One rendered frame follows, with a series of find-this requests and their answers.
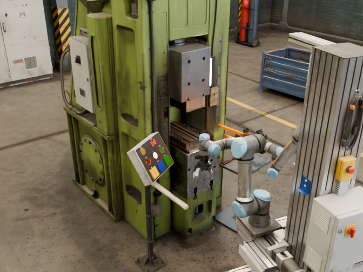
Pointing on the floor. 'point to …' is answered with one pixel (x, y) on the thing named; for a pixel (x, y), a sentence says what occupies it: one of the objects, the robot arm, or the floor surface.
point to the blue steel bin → (285, 70)
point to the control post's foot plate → (158, 262)
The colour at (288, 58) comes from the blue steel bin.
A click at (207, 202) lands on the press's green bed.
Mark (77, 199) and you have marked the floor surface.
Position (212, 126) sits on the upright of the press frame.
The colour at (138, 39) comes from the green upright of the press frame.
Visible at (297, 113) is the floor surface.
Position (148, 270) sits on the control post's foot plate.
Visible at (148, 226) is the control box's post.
